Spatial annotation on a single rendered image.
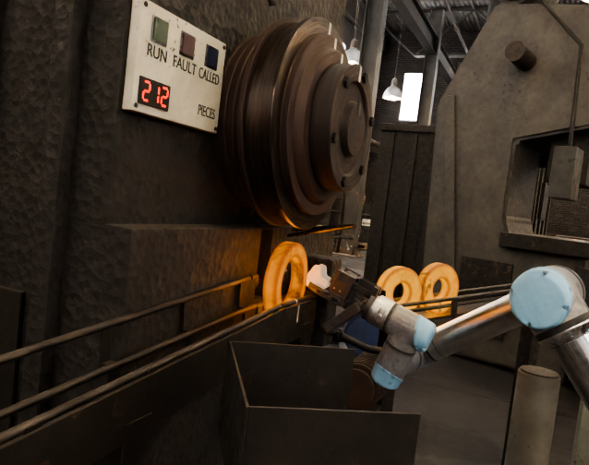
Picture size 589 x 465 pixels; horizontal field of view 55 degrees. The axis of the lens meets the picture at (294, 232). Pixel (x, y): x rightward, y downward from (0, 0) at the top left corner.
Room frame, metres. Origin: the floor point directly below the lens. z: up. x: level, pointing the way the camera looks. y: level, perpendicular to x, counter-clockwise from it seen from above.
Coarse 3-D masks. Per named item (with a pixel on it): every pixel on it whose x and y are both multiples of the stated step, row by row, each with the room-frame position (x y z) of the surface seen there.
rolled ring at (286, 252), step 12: (276, 252) 1.25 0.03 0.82; (288, 252) 1.25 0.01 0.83; (300, 252) 1.32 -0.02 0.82; (276, 264) 1.23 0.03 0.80; (300, 264) 1.34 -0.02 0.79; (276, 276) 1.21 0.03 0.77; (300, 276) 1.35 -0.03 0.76; (264, 288) 1.22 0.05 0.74; (276, 288) 1.21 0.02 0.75; (300, 288) 1.35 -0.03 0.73; (264, 300) 1.23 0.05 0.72; (276, 300) 1.22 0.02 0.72; (288, 300) 1.34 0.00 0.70
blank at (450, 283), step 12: (432, 264) 1.71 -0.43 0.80; (444, 264) 1.71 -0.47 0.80; (420, 276) 1.69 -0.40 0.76; (432, 276) 1.69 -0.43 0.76; (444, 276) 1.71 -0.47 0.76; (456, 276) 1.74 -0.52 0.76; (432, 288) 1.69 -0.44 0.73; (444, 288) 1.74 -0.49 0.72; (456, 288) 1.74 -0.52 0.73; (420, 300) 1.68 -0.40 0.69; (432, 312) 1.70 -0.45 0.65
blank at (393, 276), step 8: (384, 272) 1.62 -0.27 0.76; (392, 272) 1.61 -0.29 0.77; (400, 272) 1.62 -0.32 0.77; (408, 272) 1.64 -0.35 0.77; (384, 280) 1.60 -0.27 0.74; (392, 280) 1.61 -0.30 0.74; (400, 280) 1.62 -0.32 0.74; (408, 280) 1.64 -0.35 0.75; (416, 280) 1.66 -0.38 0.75; (384, 288) 1.59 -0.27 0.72; (392, 288) 1.61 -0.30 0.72; (408, 288) 1.65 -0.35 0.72; (416, 288) 1.66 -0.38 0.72; (392, 296) 1.61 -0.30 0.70; (408, 296) 1.65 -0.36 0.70; (416, 296) 1.66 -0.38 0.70
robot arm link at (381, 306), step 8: (384, 296) 1.34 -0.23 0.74; (376, 304) 1.31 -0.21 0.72; (384, 304) 1.31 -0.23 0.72; (392, 304) 1.31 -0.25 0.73; (368, 312) 1.32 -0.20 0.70; (376, 312) 1.30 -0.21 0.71; (384, 312) 1.30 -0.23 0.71; (368, 320) 1.32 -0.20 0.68; (376, 320) 1.31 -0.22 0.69; (384, 320) 1.36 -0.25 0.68
